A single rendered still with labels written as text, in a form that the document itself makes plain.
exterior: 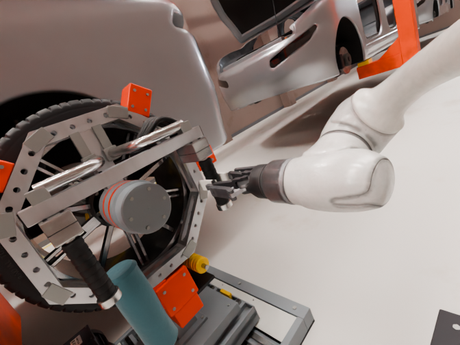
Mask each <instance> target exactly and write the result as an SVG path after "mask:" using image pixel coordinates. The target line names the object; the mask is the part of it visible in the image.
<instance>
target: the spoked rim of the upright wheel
mask: <svg viewBox="0 0 460 345"><path fill-rule="evenodd" d="M102 128H103V130H104V131H105V133H106V135H107V137H108V138H109V140H113V141H116V142H119V143H121V144H124V143H127V142H130V141H132V140H135V139H136V138H137V136H138V132H135V131H133V130H130V129H128V128H126V127H123V126H121V125H118V124H116V123H109V124H107V125H104V126H102ZM70 141H72V140H71V139H70V138H69V139H66V140H63V141H61V142H58V143H55V144H52V145H50V146H47V147H45V149H44V152H43V154H42V157H43V156H44V155H46V154H47V153H48V152H49V151H51V150H53V149H54V148H56V147H58V146H60V145H62V144H64V143H67V142H70ZM42 157H41V159H40V162H39V165H38V167H37V171H38V172H40V173H43V174H45V175H47V176H49V177H52V176H54V175H56V174H55V173H53V172H50V171H48V170H46V169H45V167H46V166H47V167H49V168H51V169H53V170H55V171H57V172H59V173H61V172H63V171H65V170H64V169H62V168H60V167H59V166H56V165H55V164H52V163H51V162H48V161H47V160H45V159H43V158H42ZM152 173H153V175H154V177H155V181H156V184H158V185H160V186H161V187H163V188H164V189H165V190H166V191H167V193H168V195H169V197H170V201H171V211H170V216H169V218H168V220H167V221H166V223H165V225H164V226H163V227H162V228H160V229H159V230H157V231H156V232H153V233H150V234H144V235H143V236H142V237H141V238H139V236H138V234H135V233H128V232H126V231H123V232H124V234H125V236H126V238H127V241H128V243H129V245H130V248H128V249H127V250H126V251H123V252H122V253H120V254H118V255H116V256H113V257H111V258H108V259H107V255H108V251H109V248H110V242H111V239H112V233H113V230H114V226H112V225H110V224H108V223H107V222H106V221H105V220H104V219H103V218H102V216H101V215H100V216H97V212H99V200H100V197H101V195H102V193H103V191H104V189H102V190H99V191H98V193H99V194H98V195H97V196H95V194H96V193H97V192H96V193H94V194H92V195H90V196H88V197H86V203H85V204H80V205H71V206H70V207H67V209H69V210H71V212H79V211H83V210H87V213H88V215H89V216H90V217H89V219H87V221H85V222H84V223H83V224H82V225H81V227H82V229H83V230H84V232H83V233H82V234H81V236H82V238H83V239H85V238H86V237H87V236H88V235H90V234H91V233H92V232H93V231H94V230H95V229H96V228H97V227H98V226H99V225H104V226H106V230H105V235H104V239H103V244H102V248H101V254H100V257H99V263H100V265H101V266H102V267H103V269H104V271H105V272H107V271H108V270H109V269H110V268H112V267H113V266H115V265H116V264H118V263H119V262H121V261H124V260H127V259H134V260H136V261H137V264H138V267H139V268H140V269H141V271H142V272H143V271H144V270H145V269H147V268H148V267H149V266H150V265H151V264H152V263H154V262H155V261H156V260H158V259H159V258H160V257H161V256H162V255H163V254H165V253H166V252H167V251H169V249H170V248H171V246H172V245H173V244H174V242H175V240H176V239H177V237H178V235H179V233H180V231H181V227H182V224H183V218H184V215H185V212H186V207H187V204H188V193H187V187H186V181H185V179H184V178H183V175H182V174H181V171H180V169H179V167H178V165H177V163H176V161H175V159H174V157H173V155H172V153H170V154H168V155H166V156H164V157H162V158H160V159H159V160H157V161H155V162H153V163H151V164H149V168H148V169H147V170H146V171H145V172H143V173H142V174H141V175H140V176H139V177H138V178H137V179H136V180H145V179H146V178H147V177H148V176H149V175H150V174H152ZM171 192H177V194H174V195H172V194H171ZM16 222H17V224H18V225H19V227H20V228H21V229H22V230H23V232H24V233H25V235H26V236H27V237H28V238H29V240H30V241H31V243H32V244H33V245H34V246H35V247H36V249H37V250H38V252H39V253H40V254H41V255H42V257H43V259H44V260H45V261H46V262H47V264H48V265H49V267H50V268H51V269H52V271H53V272H54V273H55V275H56V276H57V277H58V279H61V280H63V281H84V280H83V278H82V277H81V275H80V274H79V272H78V271H77V270H76V269H75V266H74V265H72V263H71V261H69V260H65V259H64V258H65V257H66V253H64V251H62V252H61V253H60V254H59V255H58V256H57V257H56V255H57V254H58V253H59V252H60V251H61V250H62V246H60V247H58V248H55V249H53V250H52V251H51V252H50V253H48V252H47V251H45V250H44V249H43V248H41V247H40V246H39V245H38V244H36V242H35V241H34V240H33V239H32V238H31V236H30V235H29V234H28V232H27V230H26V228H25V227H24V225H23V224H22V222H21V221H20V220H19V219H17V221H16ZM131 234H132V235H133V237H134V239H135V241H136V243H134V241H133V239H132V237H131Z"/></svg>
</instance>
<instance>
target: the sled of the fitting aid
mask: <svg viewBox="0 0 460 345"><path fill-rule="evenodd" d="M207 287H209V288H211V289H213V290H216V291H217V292H219V293H221V294H223V295H225V296H226V297H228V298H230V299H232V300H234V301H235V302H237V303H238V305H239V306H240V309H241V311H240V312H239V313H238V315H237V316H236V317H235V318H234V319H233V321H232V322H231V323H230V325H229V326H228V327H227V328H226V329H225V331H224V332H223V333H222V335H221V336H220V337H219V338H218V339H217V341H216V342H215V343H214V345H241V344H242V342H243V341H244V340H245V339H246V337H247V335H248V334H249V333H250V332H251V330H252V329H253V327H254V326H255V325H256V323H257V322H258V320H259V319H260V317H259V315H258V313H257V310H256V308H255V306H254V305H252V304H250V303H248V302H246V301H243V300H242V299H240V298H238V297H236V296H234V295H232V294H231V293H230V292H228V291H226V290H224V289H220V288H219V287H216V286H215V285H212V284H211V283H209V284H208V285H207Z"/></svg>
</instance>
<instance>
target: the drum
mask: <svg viewBox="0 0 460 345"><path fill-rule="evenodd" d="M99 211H100V214H101V216H102V218H103V219H104V220H105V221H106V222H107V223H108V224H110V225H112V226H114V227H116V228H119V229H121V230H123V231H126V232H128V233H135V234H138V233H139V234H150V233H153V232H156V231H157V230H159V229H160V228H162V227H163V226H164V225H165V223H166V221H167V220H168V218H169V216H170V211H171V201H170V197H169V195H168V193H167V191H166V190H165V189H164V188H163V187H161V186H160V185H158V184H156V183H151V182H150V181H145V180H124V181H119V182H118V183H115V184H114V185H112V186H111V187H110V188H109V189H105V190H104V191H103V193H102V195H101V197H100V200H99Z"/></svg>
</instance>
